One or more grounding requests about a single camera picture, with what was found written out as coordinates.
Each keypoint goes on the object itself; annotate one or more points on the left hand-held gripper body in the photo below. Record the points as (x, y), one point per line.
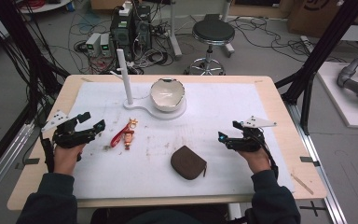
(66, 137)

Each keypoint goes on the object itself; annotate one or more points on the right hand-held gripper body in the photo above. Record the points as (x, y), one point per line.
(250, 141)

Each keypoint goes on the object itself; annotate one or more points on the person's right hand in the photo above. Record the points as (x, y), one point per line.
(258, 161)

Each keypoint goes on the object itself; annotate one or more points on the person's left hand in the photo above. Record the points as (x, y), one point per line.
(65, 160)

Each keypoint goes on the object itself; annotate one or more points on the white table mat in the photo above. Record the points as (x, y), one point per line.
(199, 130)

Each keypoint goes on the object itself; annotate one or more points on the wooden table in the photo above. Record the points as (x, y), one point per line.
(273, 102)

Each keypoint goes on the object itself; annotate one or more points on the grey tape piece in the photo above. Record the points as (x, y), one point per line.
(309, 160)
(31, 161)

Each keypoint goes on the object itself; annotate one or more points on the brown zip pouch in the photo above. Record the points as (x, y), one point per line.
(188, 163)

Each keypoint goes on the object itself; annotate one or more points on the white stand with pole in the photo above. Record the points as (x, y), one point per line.
(125, 77)

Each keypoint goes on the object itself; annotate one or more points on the thin wooden stick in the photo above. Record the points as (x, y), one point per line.
(302, 184)

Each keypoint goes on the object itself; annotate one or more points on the white jagged-edge bowl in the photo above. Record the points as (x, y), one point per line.
(167, 93)

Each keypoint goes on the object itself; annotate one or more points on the grey power supply unit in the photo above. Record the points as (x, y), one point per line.
(92, 43)
(105, 43)

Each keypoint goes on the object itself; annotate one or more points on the black computer tower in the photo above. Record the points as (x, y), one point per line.
(121, 34)
(143, 28)

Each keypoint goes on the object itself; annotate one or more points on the black round stool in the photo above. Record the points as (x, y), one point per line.
(213, 31)

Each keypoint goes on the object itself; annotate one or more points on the white metal stand leg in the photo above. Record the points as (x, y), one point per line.
(227, 28)
(174, 34)

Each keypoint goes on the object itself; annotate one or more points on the white floor platform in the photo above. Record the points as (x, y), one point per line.
(341, 102)

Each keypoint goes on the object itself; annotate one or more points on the white power strip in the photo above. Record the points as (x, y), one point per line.
(126, 8)

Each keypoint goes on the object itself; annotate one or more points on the large cardboard box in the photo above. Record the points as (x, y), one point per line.
(317, 15)

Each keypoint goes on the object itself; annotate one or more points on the aluminium rail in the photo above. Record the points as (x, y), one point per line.
(320, 174)
(0, 168)

